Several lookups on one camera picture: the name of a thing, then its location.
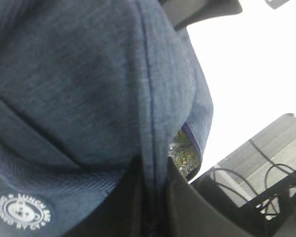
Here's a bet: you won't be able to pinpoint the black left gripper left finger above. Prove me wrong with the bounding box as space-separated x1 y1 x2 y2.
63 158 153 237

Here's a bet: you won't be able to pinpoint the black cables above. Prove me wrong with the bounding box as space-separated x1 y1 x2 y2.
208 139 296 218

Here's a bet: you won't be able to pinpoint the navy blue lunch bag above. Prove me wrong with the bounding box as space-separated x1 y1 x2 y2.
0 0 213 237

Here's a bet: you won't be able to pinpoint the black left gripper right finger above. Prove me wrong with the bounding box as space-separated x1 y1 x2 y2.
163 158 265 237

